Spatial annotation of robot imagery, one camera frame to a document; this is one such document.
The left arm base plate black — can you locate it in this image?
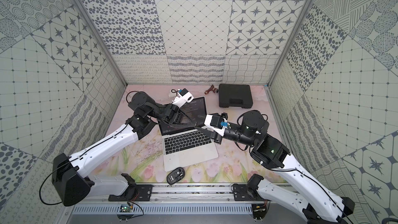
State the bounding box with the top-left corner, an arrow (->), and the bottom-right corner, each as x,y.
108,184 -> 153,202

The aluminium mounting rail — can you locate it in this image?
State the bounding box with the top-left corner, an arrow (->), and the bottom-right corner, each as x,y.
63,183 -> 321,204

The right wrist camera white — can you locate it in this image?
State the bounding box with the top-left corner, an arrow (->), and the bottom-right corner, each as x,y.
204,115 -> 229,136

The silver laptop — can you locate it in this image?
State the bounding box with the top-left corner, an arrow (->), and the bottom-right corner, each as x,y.
159,96 -> 219,172

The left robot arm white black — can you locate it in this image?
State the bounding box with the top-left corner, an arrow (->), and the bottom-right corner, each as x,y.
48,89 -> 193,206

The black plastic tool case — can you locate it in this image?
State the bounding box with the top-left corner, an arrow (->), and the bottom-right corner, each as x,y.
218,84 -> 253,109

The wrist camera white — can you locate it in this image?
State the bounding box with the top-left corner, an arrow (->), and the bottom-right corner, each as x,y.
204,115 -> 229,136
172,88 -> 194,108

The small red brown object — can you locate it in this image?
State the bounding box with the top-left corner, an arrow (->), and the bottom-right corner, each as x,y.
204,85 -> 219,95

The black wireless mouse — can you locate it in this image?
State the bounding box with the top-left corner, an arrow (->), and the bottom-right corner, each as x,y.
166,167 -> 186,185

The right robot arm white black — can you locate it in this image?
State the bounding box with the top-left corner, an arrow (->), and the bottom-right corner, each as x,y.
197,110 -> 355,224

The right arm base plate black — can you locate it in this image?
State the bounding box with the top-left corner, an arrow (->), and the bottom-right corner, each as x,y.
231,184 -> 272,202

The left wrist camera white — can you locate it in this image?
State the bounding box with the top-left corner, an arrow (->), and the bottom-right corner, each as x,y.
172,88 -> 194,108

